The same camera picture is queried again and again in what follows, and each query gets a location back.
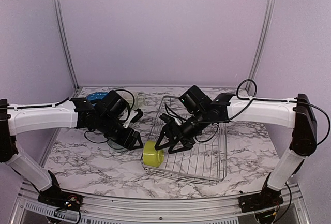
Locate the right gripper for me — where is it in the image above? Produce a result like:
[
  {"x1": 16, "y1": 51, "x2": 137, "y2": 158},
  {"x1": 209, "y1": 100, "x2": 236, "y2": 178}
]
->
[{"x1": 154, "y1": 109, "x2": 209, "y2": 154}]

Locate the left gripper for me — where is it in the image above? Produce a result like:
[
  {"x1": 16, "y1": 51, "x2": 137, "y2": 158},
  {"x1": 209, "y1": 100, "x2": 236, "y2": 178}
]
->
[{"x1": 97, "y1": 113, "x2": 144, "y2": 150}]

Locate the lime green bowl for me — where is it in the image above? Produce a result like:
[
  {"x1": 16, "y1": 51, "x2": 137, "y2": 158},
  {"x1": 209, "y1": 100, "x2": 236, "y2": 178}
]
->
[{"x1": 142, "y1": 141, "x2": 164, "y2": 168}]

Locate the white striped bowl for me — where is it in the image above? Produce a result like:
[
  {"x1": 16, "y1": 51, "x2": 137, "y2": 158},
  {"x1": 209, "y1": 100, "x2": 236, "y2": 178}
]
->
[{"x1": 107, "y1": 140, "x2": 127, "y2": 152}]

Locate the pale green mug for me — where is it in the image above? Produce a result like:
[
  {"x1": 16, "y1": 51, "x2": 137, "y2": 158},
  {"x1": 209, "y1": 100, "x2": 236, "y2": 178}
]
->
[{"x1": 120, "y1": 91, "x2": 145, "y2": 110}]

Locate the blue dotted plate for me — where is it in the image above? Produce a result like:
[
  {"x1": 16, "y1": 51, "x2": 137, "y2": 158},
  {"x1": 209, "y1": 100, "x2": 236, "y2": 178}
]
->
[{"x1": 86, "y1": 92, "x2": 108, "y2": 104}]

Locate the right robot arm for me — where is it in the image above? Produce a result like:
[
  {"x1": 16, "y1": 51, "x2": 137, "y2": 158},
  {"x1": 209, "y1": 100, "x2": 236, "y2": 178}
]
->
[{"x1": 155, "y1": 85, "x2": 318, "y2": 211}]

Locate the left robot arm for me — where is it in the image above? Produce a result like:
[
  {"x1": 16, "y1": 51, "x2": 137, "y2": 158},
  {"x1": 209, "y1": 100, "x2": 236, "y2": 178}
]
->
[{"x1": 1, "y1": 90, "x2": 143, "y2": 206}]

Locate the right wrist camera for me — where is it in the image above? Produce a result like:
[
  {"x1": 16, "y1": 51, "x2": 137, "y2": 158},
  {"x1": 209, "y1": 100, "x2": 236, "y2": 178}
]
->
[{"x1": 159, "y1": 113, "x2": 182, "y2": 126}]

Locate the wire dish rack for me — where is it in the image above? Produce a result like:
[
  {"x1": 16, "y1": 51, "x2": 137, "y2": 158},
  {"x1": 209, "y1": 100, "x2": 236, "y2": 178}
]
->
[{"x1": 141, "y1": 95, "x2": 227, "y2": 185}]

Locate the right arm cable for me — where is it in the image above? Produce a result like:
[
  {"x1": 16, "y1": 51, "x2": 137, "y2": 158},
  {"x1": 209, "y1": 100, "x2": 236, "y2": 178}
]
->
[{"x1": 164, "y1": 79, "x2": 331, "y2": 147}]

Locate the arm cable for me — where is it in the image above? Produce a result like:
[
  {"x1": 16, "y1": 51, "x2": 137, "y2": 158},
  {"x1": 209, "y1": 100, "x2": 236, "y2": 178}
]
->
[
  {"x1": 164, "y1": 79, "x2": 331, "y2": 147},
  {"x1": 7, "y1": 88, "x2": 138, "y2": 144}
]

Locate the right aluminium frame post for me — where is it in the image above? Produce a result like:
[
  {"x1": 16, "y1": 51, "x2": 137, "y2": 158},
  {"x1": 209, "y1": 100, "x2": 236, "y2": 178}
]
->
[{"x1": 248, "y1": 0, "x2": 276, "y2": 80}]

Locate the aluminium frame post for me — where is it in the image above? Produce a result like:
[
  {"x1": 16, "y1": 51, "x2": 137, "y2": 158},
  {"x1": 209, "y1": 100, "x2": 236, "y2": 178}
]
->
[
  {"x1": 53, "y1": 0, "x2": 79, "y2": 91},
  {"x1": 248, "y1": 0, "x2": 276, "y2": 80}
]

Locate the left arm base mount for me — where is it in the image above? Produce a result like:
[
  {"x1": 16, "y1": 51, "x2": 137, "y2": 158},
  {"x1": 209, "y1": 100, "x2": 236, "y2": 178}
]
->
[{"x1": 38, "y1": 190, "x2": 83, "y2": 211}]

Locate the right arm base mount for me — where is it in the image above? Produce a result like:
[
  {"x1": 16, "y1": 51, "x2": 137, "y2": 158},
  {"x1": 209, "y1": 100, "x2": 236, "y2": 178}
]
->
[{"x1": 238, "y1": 190, "x2": 284, "y2": 213}]

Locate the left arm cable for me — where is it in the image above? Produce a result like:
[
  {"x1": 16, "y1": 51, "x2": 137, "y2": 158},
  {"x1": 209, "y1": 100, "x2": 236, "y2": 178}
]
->
[{"x1": 7, "y1": 88, "x2": 138, "y2": 144}]

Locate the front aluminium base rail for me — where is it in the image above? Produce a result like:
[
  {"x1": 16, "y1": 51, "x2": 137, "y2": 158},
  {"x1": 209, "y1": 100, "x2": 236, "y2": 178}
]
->
[{"x1": 10, "y1": 182, "x2": 311, "y2": 224}]

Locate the left aluminium frame post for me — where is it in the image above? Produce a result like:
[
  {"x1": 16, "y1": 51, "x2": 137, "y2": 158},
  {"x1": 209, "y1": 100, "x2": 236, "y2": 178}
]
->
[{"x1": 53, "y1": 0, "x2": 79, "y2": 91}]

